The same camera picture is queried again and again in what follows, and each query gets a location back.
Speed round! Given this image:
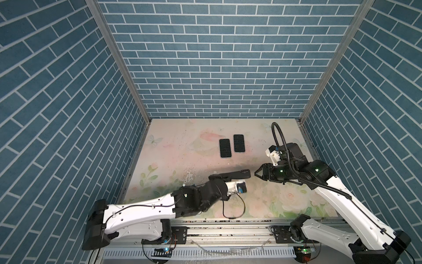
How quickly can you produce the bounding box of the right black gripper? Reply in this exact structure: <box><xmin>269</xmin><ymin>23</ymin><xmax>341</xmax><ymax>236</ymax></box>
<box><xmin>253</xmin><ymin>161</ymin><xmax>296</xmax><ymax>182</ymax></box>

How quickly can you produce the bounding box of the black phone case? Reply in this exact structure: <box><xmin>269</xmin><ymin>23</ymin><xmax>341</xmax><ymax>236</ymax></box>
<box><xmin>208</xmin><ymin>169</ymin><xmax>251</xmax><ymax>182</ymax></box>

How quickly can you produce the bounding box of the blue phone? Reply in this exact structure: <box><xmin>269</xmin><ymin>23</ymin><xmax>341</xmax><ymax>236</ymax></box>
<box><xmin>234</xmin><ymin>134</ymin><xmax>246</xmax><ymax>153</ymax></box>

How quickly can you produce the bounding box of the black phone screen up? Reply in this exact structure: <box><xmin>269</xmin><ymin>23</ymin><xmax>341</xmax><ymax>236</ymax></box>
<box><xmin>219</xmin><ymin>139</ymin><xmax>232</xmax><ymax>158</ymax></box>

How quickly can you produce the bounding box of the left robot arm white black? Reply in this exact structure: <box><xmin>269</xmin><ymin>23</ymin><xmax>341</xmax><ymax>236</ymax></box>
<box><xmin>81</xmin><ymin>178</ymin><xmax>247</xmax><ymax>251</ymax></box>

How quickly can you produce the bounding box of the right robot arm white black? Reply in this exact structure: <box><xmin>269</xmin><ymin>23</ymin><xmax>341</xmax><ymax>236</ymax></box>
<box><xmin>255</xmin><ymin>160</ymin><xmax>411</xmax><ymax>264</ymax></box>

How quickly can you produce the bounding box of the aluminium front rail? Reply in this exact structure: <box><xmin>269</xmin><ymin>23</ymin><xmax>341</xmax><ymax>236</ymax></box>
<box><xmin>93</xmin><ymin>219</ymin><xmax>367</xmax><ymax>248</ymax></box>

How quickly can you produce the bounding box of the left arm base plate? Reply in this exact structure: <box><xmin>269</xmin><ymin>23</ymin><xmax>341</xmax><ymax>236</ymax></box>
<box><xmin>142</xmin><ymin>226</ymin><xmax>188</xmax><ymax>245</ymax></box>

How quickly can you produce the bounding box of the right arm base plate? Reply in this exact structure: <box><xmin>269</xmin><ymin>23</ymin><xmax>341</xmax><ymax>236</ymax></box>
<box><xmin>269</xmin><ymin>225</ymin><xmax>296</xmax><ymax>244</ymax></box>

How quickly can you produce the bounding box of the white slotted cable duct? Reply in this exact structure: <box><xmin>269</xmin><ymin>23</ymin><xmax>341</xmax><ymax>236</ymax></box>
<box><xmin>103</xmin><ymin>246</ymin><xmax>296</xmax><ymax>260</ymax></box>

